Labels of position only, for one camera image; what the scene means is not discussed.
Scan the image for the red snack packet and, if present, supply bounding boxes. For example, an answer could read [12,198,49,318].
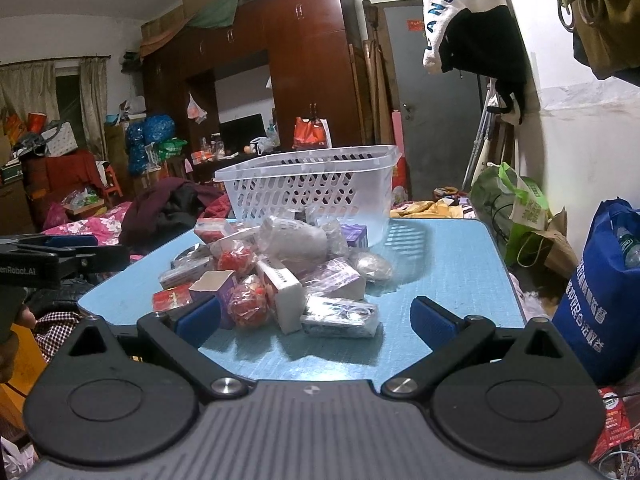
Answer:
[227,275,274,332]
[216,240,259,277]

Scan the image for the grey door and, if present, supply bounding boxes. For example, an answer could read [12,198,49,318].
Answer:
[381,0,490,202]

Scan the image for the red white box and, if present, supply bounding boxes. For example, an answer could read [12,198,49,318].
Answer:
[193,218,237,244]

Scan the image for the brown paper bag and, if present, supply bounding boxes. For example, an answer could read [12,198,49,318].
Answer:
[516,209,579,282]

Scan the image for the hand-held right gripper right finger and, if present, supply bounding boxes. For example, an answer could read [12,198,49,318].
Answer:
[380,296,577,405]

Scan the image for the blue plastic bags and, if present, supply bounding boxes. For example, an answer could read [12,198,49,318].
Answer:
[125,114,177,177]

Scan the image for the brown wooden wardrobe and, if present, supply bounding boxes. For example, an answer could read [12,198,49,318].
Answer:
[141,0,375,188]

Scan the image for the black television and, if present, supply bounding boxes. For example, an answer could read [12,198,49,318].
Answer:
[219,113,269,154]

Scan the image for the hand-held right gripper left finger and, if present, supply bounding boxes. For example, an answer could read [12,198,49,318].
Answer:
[64,295,256,404]

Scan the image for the purple printed box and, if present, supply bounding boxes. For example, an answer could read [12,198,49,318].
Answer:
[300,296,380,339]

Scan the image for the white purple box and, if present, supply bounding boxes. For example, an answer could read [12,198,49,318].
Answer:
[304,257,367,302]
[188,270,239,330]

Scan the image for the green cloth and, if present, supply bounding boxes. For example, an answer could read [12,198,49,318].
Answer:
[186,0,297,29]

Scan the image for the yellow cloth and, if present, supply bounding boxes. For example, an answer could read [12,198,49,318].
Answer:
[399,199,452,219]

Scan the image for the pink floral blanket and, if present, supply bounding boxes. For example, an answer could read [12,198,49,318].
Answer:
[42,202,134,242]

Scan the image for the round clear item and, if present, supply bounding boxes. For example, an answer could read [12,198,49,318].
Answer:
[349,251,394,282]

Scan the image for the plaid cloth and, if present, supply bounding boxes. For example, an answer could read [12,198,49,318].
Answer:
[32,310,84,362]

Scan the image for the white plastic basket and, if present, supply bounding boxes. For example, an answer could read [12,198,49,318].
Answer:
[214,145,404,249]

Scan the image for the person's left hand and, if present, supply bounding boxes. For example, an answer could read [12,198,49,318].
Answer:
[0,287,37,386]

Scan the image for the orange white plastic bag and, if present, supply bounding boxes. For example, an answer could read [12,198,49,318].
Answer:
[292,116,332,152]

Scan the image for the dark red clothing pile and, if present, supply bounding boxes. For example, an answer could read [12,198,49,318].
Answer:
[120,177,232,252]

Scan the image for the small purple box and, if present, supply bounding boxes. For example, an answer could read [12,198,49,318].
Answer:
[340,224,369,249]

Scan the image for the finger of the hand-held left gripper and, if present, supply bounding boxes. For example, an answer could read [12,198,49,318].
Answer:
[0,234,99,252]
[57,244,132,277]

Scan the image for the blue fabric bag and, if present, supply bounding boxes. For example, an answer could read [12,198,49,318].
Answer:
[551,198,640,387]

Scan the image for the cardboard boxes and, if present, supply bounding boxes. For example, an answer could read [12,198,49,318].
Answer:
[140,0,227,42]

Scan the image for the pink roll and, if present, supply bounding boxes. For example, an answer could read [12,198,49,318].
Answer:
[391,109,409,147]

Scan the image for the small white red plastic bag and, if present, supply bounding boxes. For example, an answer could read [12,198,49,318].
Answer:
[187,92,208,124]

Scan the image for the metal crutches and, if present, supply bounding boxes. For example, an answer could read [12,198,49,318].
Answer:
[461,79,502,192]

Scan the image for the red printed packet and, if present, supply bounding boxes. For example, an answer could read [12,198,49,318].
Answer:
[589,386,640,465]

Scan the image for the patterned curtain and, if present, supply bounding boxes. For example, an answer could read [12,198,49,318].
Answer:
[0,57,109,157]

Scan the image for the clear plastic bundle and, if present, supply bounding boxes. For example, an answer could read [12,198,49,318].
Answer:
[256,215,329,264]

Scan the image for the olive hanging bag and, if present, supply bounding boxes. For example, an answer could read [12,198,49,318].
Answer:
[570,0,640,82]

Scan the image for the green white shopping bag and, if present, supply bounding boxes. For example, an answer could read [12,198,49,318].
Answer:
[471,162,552,267]

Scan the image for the red draped cloth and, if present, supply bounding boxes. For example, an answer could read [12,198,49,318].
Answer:
[22,149,109,212]

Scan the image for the black hanging garment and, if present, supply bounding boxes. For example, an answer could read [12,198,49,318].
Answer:
[439,4,532,127]

